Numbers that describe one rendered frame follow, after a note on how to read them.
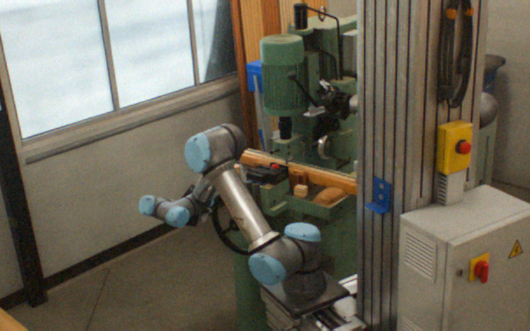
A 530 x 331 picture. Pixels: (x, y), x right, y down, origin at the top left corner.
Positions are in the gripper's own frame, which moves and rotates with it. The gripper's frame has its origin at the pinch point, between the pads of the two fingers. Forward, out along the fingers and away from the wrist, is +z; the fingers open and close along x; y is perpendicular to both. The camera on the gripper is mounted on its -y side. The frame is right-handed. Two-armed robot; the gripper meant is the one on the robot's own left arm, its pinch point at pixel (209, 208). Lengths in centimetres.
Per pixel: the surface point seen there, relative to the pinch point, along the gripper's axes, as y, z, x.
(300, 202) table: -13.4, 21.1, 27.8
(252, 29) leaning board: -98, 111, -109
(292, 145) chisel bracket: -34.5, 27.2, 10.6
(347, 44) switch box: -83, 33, 19
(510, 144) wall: -79, 264, 16
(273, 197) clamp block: -12.3, 13.6, 19.4
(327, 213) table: -13.0, 22.0, 40.8
